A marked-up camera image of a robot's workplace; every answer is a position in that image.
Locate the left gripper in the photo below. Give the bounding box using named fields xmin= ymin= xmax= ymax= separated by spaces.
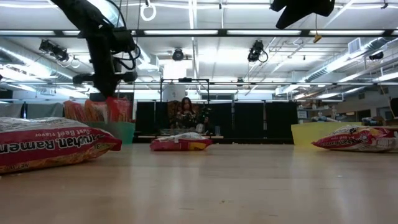
xmin=73 ymin=29 xmax=139 ymax=102

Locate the orange ramen noodle pack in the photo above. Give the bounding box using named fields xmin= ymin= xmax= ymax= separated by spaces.
xmin=83 ymin=99 xmax=109 ymax=124
xmin=63 ymin=100 xmax=86 ymax=123
xmin=105 ymin=96 xmax=133 ymax=123

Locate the red ramen noodle pack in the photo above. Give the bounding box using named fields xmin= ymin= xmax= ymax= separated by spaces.
xmin=0 ymin=116 xmax=123 ymax=174
xmin=311 ymin=124 xmax=398 ymax=153
xmin=149 ymin=132 xmax=213 ymax=152

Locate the teal plastic bin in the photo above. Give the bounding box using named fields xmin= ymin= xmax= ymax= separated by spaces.
xmin=85 ymin=121 xmax=136 ymax=145

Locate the white board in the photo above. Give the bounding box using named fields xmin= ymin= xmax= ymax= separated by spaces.
xmin=162 ymin=83 xmax=187 ymax=102

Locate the person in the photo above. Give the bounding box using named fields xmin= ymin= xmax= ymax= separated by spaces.
xmin=174 ymin=96 xmax=200 ymax=130

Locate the yellow plastic bin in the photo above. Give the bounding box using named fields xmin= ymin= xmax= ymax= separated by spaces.
xmin=290 ymin=121 xmax=363 ymax=146

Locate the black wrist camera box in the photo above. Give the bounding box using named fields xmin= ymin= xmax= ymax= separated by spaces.
xmin=110 ymin=27 xmax=137 ymax=54

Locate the grey partition wall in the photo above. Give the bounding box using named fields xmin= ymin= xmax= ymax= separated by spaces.
xmin=0 ymin=102 xmax=65 ymax=119

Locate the white hanging ring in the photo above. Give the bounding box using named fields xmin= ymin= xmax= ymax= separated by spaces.
xmin=139 ymin=2 xmax=157 ymax=22

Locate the black overhead frame beam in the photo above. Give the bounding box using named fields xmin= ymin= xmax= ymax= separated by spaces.
xmin=0 ymin=29 xmax=398 ymax=38

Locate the black partition wall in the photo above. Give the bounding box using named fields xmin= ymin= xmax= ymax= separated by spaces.
xmin=136 ymin=101 xmax=299 ymax=140

